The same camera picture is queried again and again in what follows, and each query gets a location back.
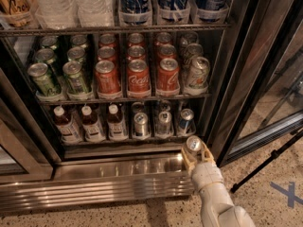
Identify green can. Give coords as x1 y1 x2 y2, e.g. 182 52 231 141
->
62 61 92 95
27 62 62 96

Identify tea bottle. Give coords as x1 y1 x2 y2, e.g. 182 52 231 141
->
81 105 105 143
53 106 82 144
107 104 128 141

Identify clear water bottle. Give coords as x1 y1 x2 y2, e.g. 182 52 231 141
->
75 0 114 27

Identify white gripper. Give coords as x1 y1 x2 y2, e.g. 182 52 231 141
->
181 142 224 192

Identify silver redbull can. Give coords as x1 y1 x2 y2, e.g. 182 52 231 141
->
133 113 151 139
177 108 195 136
186 135 203 156
156 111 172 138

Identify red coca cola can right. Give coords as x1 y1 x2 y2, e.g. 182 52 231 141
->
157 58 180 91

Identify black tripod leg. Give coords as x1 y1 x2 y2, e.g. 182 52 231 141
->
230 130 303 193

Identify green can front left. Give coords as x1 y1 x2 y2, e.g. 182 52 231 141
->
27 62 62 96

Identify tea bottle left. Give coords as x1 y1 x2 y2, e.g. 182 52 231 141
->
53 106 82 144

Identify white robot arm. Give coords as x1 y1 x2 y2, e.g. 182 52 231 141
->
181 135 256 227

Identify red coca cola can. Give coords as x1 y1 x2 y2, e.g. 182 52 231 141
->
157 58 180 91
127 60 150 93

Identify tea bottle right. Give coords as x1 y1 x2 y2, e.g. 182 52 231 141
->
107 104 128 141

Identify white 7up can front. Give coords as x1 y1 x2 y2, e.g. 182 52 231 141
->
186 56 210 89

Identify yellow la croix can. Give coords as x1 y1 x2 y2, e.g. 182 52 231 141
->
0 0 33 29

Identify steel fridge base grille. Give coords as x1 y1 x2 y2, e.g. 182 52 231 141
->
0 171 193 212

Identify tea bottle middle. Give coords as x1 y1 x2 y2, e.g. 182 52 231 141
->
81 105 105 143

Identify red coca cola can middle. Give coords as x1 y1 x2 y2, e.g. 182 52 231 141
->
127 60 150 93

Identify red soda can front left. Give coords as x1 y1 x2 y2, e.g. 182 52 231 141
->
95 61 120 94

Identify blue tape cross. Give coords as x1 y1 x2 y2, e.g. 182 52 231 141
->
270 182 303 208

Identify open glass fridge door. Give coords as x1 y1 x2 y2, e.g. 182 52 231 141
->
205 0 302 166

